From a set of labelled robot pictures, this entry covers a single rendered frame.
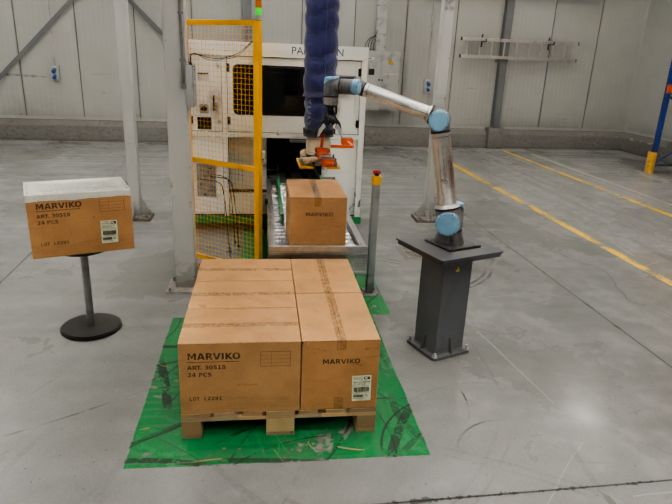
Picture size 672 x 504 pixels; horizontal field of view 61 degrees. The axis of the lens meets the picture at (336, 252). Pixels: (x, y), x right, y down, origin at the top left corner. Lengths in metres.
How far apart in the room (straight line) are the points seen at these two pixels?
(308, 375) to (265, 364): 0.23
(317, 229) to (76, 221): 1.56
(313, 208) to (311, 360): 1.39
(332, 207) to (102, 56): 9.41
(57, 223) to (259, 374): 1.68
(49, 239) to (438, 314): 2.49
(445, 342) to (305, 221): 1.26
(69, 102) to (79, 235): 9.27
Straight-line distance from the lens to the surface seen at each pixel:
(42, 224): 3.93
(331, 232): 4.06
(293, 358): 2.92
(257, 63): 4.56
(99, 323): 4.40
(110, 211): 3.94
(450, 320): 3.90
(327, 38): 4.08
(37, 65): 13.21
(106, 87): 12.91
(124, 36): 6.77
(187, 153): 4.60
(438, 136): 3.46
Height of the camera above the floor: 1.89
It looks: 19 degrees down
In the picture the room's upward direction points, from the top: 2 degrees clockwise
